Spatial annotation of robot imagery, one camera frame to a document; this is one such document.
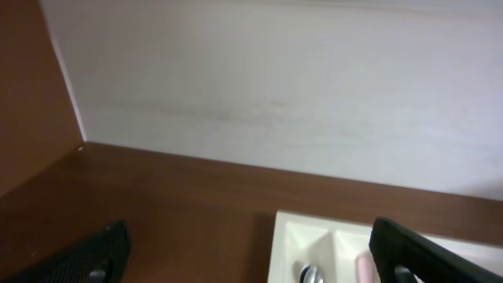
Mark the pink plastic knife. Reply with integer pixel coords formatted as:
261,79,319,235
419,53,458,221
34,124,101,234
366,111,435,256
355,252,375,283

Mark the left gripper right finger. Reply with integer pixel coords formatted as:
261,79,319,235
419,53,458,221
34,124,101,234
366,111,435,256
369,217,502,283

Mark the white plastic cutlery tray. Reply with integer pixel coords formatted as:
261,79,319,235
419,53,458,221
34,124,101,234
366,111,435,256
268,211,502,282

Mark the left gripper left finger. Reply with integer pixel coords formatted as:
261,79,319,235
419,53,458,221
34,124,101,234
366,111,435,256
1,220,132,283

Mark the small steel teaspoon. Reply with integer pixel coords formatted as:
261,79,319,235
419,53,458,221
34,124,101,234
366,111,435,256
299,265,324,283

